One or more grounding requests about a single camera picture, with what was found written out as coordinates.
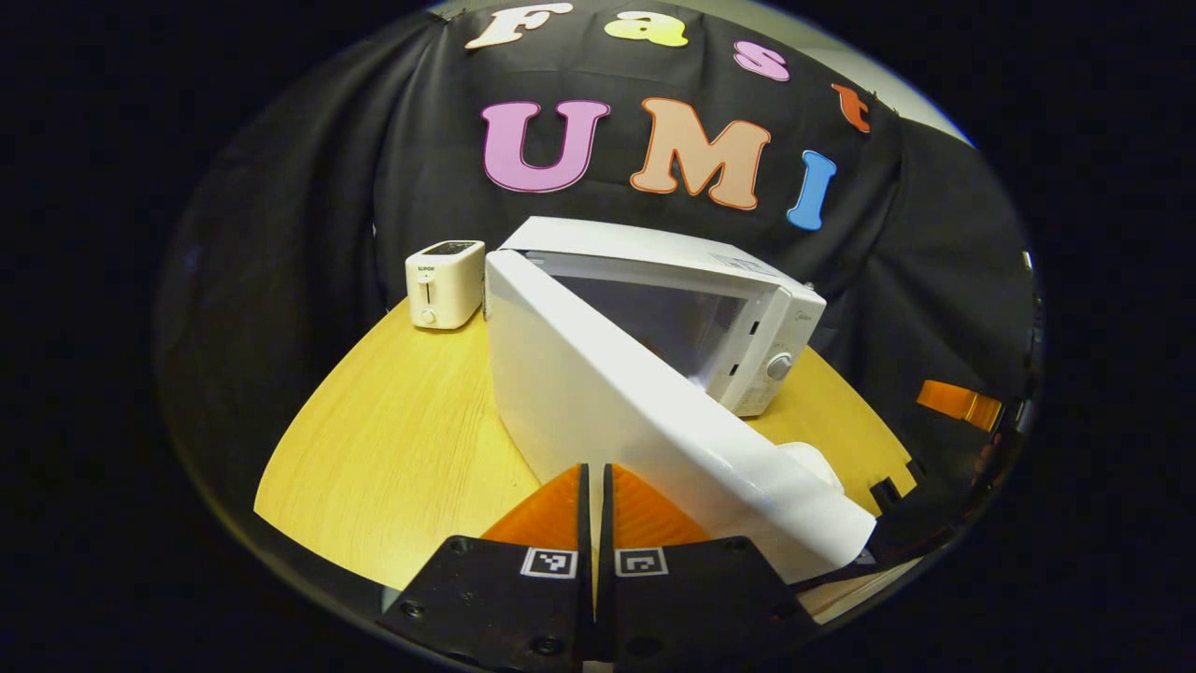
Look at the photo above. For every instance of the white toaster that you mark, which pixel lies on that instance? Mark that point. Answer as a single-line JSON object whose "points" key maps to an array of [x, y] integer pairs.
{"points": [[448, 290]]}

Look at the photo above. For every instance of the white microwave oven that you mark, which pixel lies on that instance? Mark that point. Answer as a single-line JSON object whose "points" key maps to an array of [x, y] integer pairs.
{"points": [[579, 393]]}

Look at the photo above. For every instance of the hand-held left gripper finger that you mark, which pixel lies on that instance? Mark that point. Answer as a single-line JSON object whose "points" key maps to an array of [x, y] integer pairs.
{"points": [[585, 608], [605, 608]]}

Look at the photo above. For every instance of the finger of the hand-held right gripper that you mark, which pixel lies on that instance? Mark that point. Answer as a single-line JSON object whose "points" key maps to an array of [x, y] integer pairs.
{"points": [[948, 400]]}

